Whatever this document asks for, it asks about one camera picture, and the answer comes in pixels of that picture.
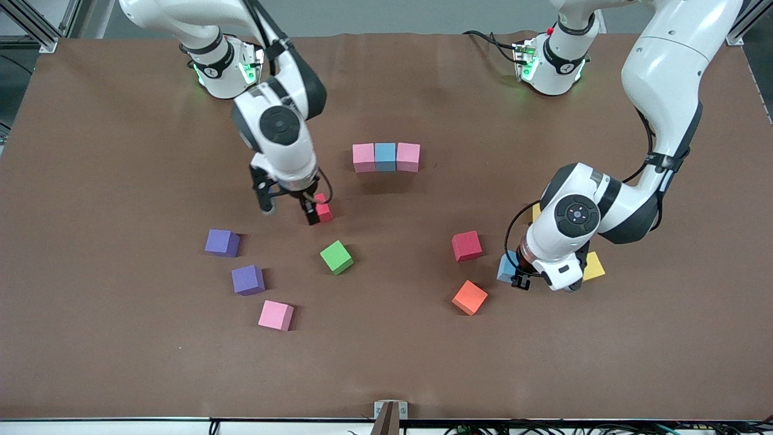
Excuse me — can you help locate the blue foam cube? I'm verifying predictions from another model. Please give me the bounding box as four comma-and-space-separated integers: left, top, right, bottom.
496, 251, 521, 285
374, 143, 397, 173

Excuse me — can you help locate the pink foam cube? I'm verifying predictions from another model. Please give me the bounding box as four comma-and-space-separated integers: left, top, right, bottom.
397, 143, 421, 173
353, 143, 376, 173
258, 300, 295, 332

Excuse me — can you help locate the purple foam cube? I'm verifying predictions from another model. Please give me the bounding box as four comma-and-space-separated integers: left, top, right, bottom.
204, 228, 242, 259
231, 264, 266, 297

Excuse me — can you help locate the orange foam cube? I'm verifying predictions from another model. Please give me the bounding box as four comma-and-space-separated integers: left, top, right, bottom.
451, 280, 489, 317

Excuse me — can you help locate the green foam cube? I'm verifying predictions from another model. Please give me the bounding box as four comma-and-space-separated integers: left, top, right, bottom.
319, 239, 355, 276

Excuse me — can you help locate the crimson foam cube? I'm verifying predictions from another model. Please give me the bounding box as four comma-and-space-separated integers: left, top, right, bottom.
451, 230, 484, 262

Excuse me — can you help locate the base connector box green light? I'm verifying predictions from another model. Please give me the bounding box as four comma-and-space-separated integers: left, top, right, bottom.
512, 37, 539, 83
239, 43, 266, 86

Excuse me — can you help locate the brown table mat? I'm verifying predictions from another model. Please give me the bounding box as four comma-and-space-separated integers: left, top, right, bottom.
0, 30, 773, 422

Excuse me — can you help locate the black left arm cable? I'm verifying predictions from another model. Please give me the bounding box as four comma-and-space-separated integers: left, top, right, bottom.
506, 109, 662, 276

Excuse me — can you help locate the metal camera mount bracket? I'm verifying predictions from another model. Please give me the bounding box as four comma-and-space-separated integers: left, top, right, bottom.
371, 400, 409, 435

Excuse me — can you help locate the black base cable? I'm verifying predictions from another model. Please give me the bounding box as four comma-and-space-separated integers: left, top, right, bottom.
462, 29, 521, 64

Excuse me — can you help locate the aluminium frame post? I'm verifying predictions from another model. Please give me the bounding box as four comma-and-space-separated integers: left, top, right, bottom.
725, 0, 773, 47
0, 0, 82, 54

